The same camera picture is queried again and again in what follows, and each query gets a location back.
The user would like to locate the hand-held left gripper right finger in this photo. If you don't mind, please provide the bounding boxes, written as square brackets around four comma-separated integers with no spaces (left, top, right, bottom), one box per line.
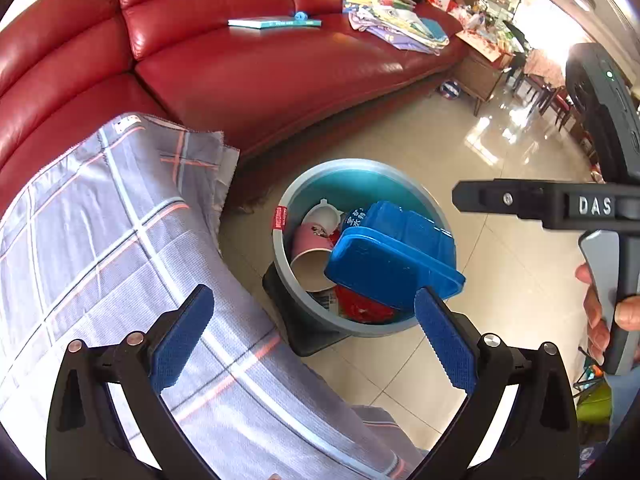
[410,286,581,480]

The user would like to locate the clear plastic bottle blue label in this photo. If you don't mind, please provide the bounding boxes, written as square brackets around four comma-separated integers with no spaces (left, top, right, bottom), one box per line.
[340,207,373,236]

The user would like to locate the wooden cabinet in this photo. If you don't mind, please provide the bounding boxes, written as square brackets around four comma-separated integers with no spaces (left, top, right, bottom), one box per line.
[455,30,518,117]

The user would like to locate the pink paper cup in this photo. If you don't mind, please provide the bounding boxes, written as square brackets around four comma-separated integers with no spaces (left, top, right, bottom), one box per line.
[290,222,337,293]

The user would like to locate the person's right hand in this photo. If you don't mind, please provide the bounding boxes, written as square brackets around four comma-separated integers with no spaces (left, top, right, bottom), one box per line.
[575,262,640,363]

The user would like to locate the dining chairs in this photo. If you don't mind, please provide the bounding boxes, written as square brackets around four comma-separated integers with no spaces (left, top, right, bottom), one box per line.
[515,50,571,126]

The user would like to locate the grey plaid blanket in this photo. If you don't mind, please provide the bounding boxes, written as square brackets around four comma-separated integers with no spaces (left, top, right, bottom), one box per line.
[0,112,426,480]

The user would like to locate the teal book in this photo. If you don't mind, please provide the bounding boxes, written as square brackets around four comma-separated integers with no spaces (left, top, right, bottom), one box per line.
[227,17,322,30]

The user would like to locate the green stool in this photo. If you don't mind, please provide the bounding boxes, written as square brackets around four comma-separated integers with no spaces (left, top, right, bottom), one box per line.
[575,380,613,441]

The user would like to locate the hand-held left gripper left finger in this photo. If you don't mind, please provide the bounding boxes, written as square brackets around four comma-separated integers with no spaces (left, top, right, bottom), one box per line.
[45,284,226,480]

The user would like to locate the red leather sofa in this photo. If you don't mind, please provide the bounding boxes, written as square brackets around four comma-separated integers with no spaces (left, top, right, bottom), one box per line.
[0,0,463,211]

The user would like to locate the blue plastic box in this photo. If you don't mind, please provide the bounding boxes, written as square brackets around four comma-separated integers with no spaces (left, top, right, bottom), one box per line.
[324,201,467,313]

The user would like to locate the person's leg in jeans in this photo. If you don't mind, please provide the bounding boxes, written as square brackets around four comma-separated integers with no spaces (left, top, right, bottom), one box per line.
[605,372,640,446]

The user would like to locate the pile of clothes and papers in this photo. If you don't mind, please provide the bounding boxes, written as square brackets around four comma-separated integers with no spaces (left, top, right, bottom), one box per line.
[341,0,451,55]

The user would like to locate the grey teal trash bin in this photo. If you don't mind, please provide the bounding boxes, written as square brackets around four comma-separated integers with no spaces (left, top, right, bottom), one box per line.
[272,159,457,338]

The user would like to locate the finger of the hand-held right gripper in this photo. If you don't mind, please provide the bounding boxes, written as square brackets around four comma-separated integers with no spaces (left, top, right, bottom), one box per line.
[452,179,547,222]

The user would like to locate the red snack bag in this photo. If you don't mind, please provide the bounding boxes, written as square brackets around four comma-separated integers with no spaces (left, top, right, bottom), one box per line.
[337,285,401,323]

